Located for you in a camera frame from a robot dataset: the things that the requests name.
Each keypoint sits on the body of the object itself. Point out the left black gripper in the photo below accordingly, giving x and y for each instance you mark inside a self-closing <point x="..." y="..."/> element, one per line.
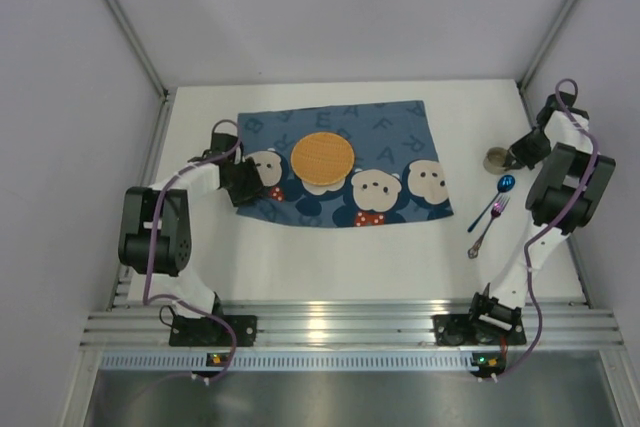
<point x="250" y="179"/>

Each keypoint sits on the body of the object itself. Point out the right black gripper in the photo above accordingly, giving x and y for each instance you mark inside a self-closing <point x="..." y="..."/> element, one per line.
<point x="516" y="157"/>

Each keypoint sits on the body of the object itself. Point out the small grey cup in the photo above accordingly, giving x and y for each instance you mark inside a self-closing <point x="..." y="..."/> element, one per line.
<point x="495" y="161"/>

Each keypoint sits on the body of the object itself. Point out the blue spoon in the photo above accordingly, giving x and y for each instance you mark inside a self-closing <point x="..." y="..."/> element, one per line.
<point x="504" y="185"/>

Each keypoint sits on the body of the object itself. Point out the purple fork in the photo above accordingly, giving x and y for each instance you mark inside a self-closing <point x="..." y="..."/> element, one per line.
<point x="497" y="210"/>

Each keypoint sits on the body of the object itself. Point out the round woven orange plate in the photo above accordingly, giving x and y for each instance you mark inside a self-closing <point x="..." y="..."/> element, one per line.
<point x="322" y="158"/>

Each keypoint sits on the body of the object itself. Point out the blue cartoon placemat cloth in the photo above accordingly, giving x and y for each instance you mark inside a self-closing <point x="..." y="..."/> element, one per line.
<point x="397" y="176"/>

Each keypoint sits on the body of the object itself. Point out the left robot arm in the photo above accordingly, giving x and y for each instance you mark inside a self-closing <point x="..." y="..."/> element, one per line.
<point x="155" y="238"/>

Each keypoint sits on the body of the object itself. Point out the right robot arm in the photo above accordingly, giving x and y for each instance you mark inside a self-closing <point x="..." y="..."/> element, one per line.
<point x="563" y="198"/>

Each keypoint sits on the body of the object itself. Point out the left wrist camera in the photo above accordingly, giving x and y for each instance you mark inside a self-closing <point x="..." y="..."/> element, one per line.
<point x="222" y="142"/>

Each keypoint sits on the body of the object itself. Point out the left aluminium frame post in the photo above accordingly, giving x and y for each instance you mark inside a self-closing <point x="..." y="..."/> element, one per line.
<point x="132" y="39"/>

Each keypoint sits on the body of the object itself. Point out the aluminium frame post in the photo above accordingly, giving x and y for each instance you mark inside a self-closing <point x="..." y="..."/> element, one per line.
<point x="132" y="39"/>
<point x="551" y="36"/>

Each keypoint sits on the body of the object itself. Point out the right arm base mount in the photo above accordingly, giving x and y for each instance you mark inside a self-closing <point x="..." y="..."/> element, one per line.
<point x="455" y="330"/>

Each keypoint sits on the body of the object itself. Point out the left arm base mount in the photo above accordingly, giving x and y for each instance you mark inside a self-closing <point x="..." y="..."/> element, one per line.
<point x="204" y="332"/>

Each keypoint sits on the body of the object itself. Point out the aluminium front rail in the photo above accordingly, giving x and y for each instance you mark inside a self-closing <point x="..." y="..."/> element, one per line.
<point x="335" y="325"/>

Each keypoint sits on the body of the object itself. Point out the right aluminium frame post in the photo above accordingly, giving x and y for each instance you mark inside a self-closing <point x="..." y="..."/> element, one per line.
<point x="551" y="36"/>

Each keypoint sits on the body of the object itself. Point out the slotted cable duct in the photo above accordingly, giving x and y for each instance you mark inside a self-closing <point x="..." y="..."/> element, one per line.
<point x="302" y="361"/>

